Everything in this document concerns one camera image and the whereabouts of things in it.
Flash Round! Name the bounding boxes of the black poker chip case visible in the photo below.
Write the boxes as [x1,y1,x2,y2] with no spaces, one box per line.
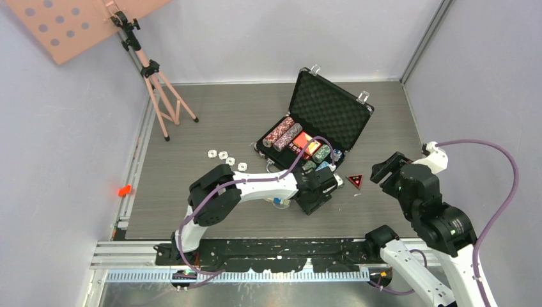
[254,65,375,170]

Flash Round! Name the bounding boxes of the orange clip on rail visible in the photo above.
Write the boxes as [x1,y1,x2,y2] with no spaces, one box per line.
[118,185,132,197]

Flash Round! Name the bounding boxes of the red poker chip stack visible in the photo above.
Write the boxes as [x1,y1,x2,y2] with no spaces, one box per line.
[262,116,295,148]

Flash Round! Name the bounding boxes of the light blue chip stack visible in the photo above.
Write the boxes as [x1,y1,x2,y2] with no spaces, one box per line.
[316,161,330,171]

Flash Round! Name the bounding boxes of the green poker chip stack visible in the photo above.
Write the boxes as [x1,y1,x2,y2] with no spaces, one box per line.
[312,145,331,164]

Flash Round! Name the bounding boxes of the pink music stand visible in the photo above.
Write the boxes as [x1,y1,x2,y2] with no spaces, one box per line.
[5,0,199,141]

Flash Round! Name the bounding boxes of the grey camo chip stack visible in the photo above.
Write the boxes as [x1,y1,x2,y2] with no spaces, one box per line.
[302,161,317,171]

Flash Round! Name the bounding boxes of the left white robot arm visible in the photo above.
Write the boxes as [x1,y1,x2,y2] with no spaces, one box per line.
[171,164,344,265]

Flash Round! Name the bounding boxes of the red playing card deck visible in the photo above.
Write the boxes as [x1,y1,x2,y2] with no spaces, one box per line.
[293,131,321,155]

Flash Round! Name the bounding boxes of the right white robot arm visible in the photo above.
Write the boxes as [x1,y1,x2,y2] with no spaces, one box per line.
[362,142,496,306]

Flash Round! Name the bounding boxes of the red triangle all-in button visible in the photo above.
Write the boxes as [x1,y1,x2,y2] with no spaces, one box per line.
[346,174,363,190]

